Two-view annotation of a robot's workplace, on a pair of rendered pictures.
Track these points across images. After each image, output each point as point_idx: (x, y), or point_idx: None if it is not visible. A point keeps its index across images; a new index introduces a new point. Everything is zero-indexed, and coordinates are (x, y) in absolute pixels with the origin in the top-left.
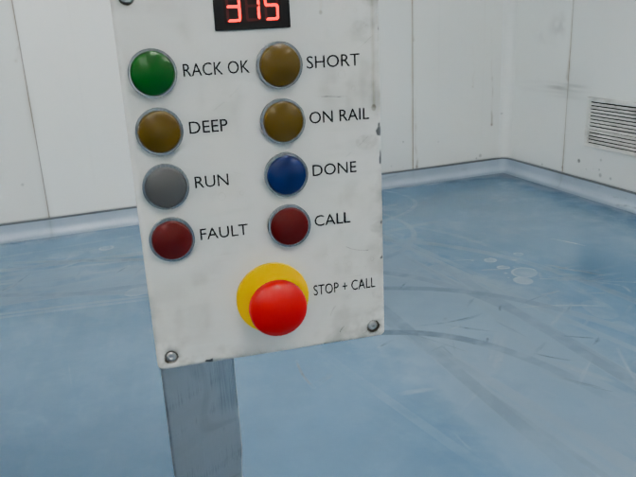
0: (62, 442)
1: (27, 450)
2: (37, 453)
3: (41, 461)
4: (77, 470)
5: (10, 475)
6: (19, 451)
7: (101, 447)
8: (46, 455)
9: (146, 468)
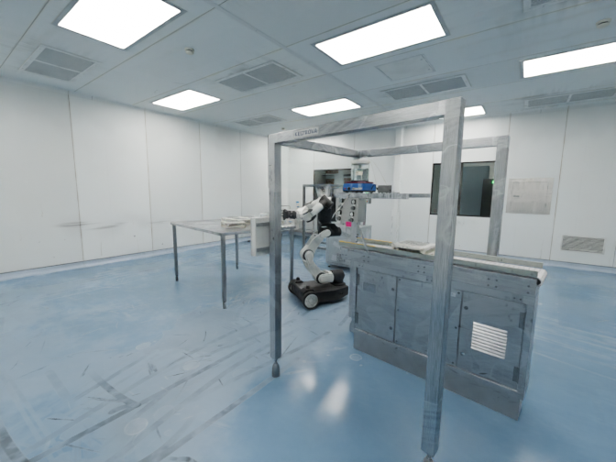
0: (492, 454)
1: (495, 442)
2: (488, 442)
3: (478, 439)
4: (457, 442)
5: (474, 427)
6: (495, 439)
7: (474, 460)
8: (482, 443)
9: (435, 458)
